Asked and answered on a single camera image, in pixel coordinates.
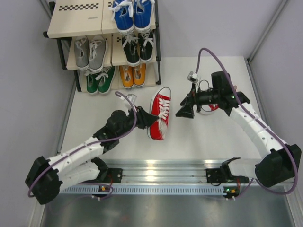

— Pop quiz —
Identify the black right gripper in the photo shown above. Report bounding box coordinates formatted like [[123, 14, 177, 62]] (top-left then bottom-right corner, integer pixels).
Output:
[[176, 83, 220, 119]]

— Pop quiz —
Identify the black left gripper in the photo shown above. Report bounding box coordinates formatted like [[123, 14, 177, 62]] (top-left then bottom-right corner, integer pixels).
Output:
[[116, 106, 159, 138]]

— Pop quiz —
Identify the red sneaker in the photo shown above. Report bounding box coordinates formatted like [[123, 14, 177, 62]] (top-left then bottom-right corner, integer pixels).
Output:
[[200, 104, 219, 115], [147, 87, 171, 140]]

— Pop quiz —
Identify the orange sneaker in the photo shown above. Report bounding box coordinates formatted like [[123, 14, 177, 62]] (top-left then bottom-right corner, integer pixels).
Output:
[[133, 63, 146, 87], [119, 65, 134, 89]]

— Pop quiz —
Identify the green sneaker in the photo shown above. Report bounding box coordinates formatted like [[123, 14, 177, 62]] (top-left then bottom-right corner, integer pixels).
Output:
[[85, 70, 99, 95], [96, 66, 116, 95]]

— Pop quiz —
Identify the grey sneaker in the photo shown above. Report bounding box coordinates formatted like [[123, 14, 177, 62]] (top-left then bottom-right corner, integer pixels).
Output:
[[74, 36, 89, 71], [89, 35, 107, 73]]

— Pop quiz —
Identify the black sneaker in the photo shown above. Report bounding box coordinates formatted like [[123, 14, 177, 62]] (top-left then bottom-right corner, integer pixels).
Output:
[[138, 30, 154, 63], [122, 33, 140, 67]]

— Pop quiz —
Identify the blue sneaker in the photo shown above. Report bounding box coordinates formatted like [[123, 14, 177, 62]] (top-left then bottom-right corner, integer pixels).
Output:
[[134, 0, 155, 33], [108, 0, 134, 35]]

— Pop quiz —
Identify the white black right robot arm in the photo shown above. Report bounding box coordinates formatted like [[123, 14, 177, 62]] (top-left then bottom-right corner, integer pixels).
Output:
[[176, 71, 302, 188]]

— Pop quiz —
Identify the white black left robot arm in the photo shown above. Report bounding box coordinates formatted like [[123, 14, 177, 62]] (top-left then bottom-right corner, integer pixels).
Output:
[[25, 106, 159, 205]]

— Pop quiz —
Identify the beige black shoe shelf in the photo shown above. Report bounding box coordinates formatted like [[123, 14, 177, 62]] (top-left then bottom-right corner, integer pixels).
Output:
[[43, 0, 162, 93]]

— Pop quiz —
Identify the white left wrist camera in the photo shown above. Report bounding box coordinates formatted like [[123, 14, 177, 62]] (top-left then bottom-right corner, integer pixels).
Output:
[[120, 94, 137, 110]]

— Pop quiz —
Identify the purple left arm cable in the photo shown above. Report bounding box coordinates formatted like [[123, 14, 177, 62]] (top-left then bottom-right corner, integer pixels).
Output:
[[27, 91, 138, 201]]

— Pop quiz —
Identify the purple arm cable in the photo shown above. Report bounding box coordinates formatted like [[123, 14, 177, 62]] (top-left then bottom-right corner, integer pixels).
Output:
[[195, 48, 298, 201], [27, 91, 138, 201]]

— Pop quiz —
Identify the aluminium mounting rail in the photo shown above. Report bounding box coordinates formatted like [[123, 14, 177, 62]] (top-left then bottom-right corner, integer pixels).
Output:
[[39, 158, 296, 187]]

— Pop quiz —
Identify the grey slotted cable duct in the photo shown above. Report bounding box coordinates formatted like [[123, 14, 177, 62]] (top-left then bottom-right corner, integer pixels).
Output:
[[60, 184, 230, 195]]

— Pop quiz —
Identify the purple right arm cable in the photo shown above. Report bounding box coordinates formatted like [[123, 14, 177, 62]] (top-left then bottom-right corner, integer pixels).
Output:
[[195, 48, 298, 201]]

